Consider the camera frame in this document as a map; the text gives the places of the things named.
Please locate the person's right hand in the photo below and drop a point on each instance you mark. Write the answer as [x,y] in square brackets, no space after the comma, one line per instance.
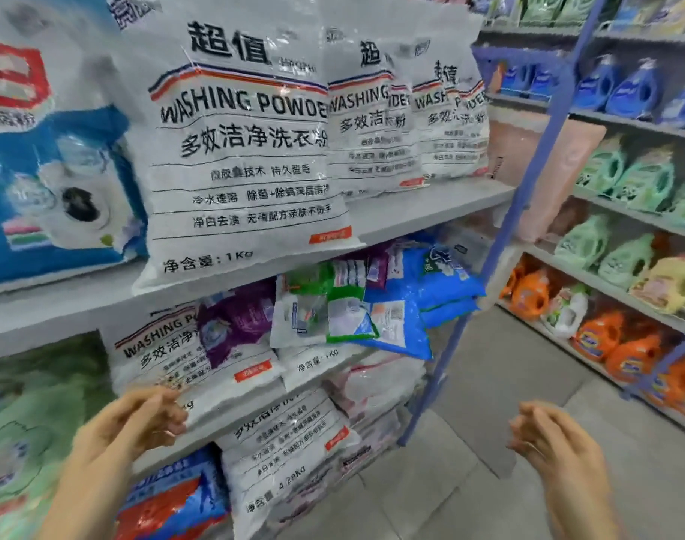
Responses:
[567,467]

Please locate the person's left hand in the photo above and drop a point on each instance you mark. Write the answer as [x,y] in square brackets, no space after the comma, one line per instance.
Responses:
[129,433]

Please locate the white blue Libai bag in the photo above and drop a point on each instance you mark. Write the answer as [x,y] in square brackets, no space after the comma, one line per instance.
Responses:
[50,140]

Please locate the wall shelf of detergent bottles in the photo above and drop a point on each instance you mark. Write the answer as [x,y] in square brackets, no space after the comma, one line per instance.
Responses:
[624,180]

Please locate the blue wall shelving unit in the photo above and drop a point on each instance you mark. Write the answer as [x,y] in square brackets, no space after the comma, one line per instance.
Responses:
[646,123]

